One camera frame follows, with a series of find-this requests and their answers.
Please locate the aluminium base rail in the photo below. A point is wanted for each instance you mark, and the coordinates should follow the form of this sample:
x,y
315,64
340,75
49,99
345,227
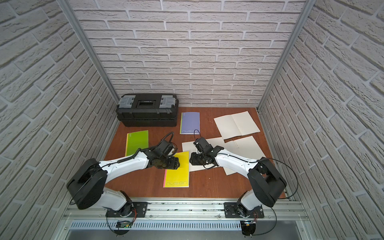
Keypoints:
x,y
180,214

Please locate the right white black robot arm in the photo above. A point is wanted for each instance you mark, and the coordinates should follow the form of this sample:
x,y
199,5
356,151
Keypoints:
x,y
266,181

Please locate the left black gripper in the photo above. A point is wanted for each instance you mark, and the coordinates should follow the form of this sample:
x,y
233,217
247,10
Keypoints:
x,y
169,162

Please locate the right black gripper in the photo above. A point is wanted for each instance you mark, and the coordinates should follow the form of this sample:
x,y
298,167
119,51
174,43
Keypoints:
x,y
193,161

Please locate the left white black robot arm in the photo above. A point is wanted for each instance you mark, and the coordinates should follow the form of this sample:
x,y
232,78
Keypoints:
x,y
87,186

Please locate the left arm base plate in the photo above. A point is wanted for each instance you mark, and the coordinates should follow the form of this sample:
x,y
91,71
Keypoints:
x,y
139,210

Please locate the black plastic toolbox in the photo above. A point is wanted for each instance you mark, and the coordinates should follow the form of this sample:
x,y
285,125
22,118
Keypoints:
x,y
148,110

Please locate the purple cover notebook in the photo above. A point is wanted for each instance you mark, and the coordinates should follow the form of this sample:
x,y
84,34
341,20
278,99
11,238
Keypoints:
x,y
190,123

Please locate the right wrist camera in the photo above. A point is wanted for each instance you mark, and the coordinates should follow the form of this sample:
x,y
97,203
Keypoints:
x,y
203,146

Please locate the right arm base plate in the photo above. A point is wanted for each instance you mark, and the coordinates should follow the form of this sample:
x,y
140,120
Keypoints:
x,y
236,210

